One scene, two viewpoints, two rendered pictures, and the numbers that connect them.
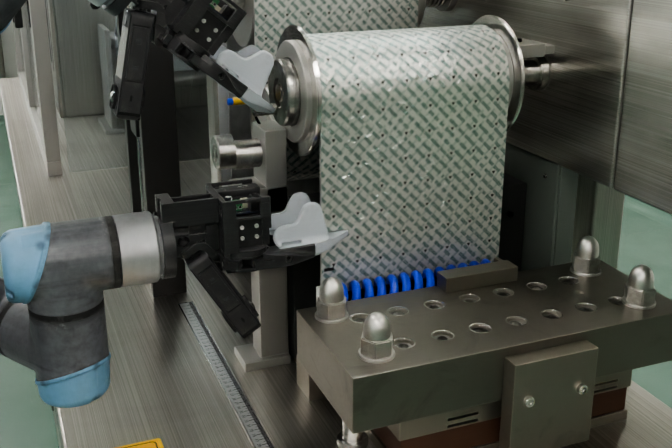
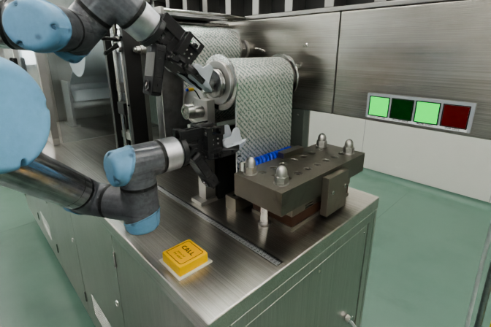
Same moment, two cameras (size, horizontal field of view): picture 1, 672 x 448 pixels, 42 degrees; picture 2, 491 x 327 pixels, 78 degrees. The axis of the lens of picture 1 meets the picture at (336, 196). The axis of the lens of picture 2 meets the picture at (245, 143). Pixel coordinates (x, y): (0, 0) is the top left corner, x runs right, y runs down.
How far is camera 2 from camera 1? 36 cm
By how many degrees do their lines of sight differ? 21
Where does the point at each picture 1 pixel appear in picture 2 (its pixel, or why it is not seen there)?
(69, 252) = (145, 157)
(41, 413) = (45, 256)
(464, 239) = (280, 139)
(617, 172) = (334, 107)
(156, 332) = not seen: hidden behind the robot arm
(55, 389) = (139, 226)
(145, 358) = not seen: hidden behind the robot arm
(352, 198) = (246, 125)
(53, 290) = (139, 177)
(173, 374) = (170, 213)
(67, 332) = (145, 196)
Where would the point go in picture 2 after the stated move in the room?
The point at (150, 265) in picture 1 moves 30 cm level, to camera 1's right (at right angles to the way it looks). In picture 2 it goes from (180, 160) to (299, 144)
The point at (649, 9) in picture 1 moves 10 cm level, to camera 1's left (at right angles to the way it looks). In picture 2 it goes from (346, 45) to (317, 45)
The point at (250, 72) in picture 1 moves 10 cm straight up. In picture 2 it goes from (204, 73) to (202, 31)
